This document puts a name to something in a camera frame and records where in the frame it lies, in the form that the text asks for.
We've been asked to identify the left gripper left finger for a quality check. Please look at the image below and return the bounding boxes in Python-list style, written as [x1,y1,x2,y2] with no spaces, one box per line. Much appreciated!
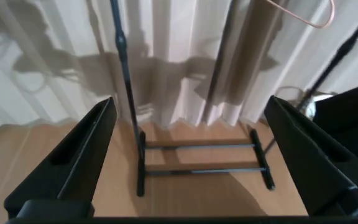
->
[4,96,117,218]

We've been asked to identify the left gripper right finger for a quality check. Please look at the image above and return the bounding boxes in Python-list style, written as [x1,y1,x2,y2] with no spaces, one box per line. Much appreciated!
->
[264,95,358,218]

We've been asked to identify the pink clothes hanger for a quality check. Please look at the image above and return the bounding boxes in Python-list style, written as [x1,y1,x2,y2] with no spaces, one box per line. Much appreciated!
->
[265,0,336,29]

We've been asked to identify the white laundry basket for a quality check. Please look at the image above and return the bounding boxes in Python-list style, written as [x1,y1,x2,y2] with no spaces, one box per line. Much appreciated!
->
[273,85,338,121]

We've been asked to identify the black clothes rack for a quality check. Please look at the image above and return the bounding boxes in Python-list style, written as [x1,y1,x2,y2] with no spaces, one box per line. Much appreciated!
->
[109,0,358,197]

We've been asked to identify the beige curtain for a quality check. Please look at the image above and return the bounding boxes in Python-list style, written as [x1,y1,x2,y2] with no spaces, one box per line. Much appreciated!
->
[0,0,358,130]

